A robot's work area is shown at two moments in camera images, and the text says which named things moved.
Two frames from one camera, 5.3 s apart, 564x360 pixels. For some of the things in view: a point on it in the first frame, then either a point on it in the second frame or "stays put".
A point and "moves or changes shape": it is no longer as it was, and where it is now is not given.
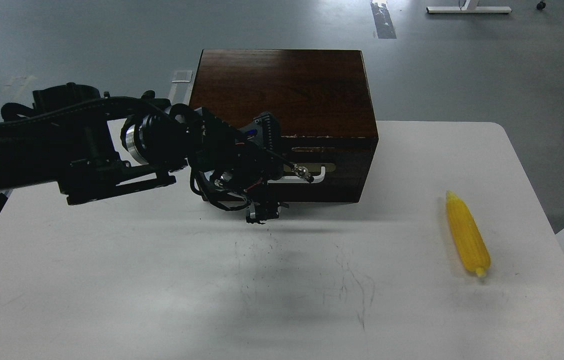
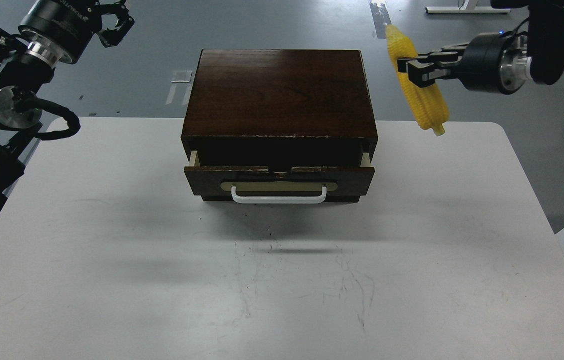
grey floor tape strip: (383, 21) stays put
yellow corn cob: (470, 240) → (429, 102)
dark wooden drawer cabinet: (321, 102) stays put
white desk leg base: (470, 7) stays put
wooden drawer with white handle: (339, 167) moves or changes shape
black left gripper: (232, 169) → (62, 28)
